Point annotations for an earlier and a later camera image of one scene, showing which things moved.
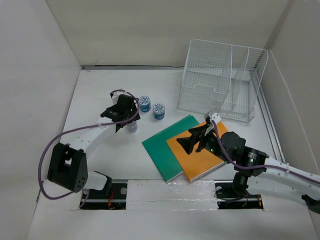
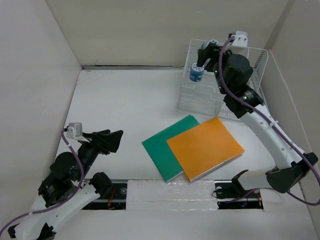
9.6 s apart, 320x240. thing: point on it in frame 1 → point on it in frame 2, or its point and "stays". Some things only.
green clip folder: x=158 y=148 stays
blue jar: x=145 y=103 → x=196 y=72
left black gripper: x=133 y=114 → x=110 y=140
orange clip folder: x=196 y=163 stays
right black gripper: x=198 y=134 → x=202 y=55
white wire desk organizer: x=222 y=79 stays
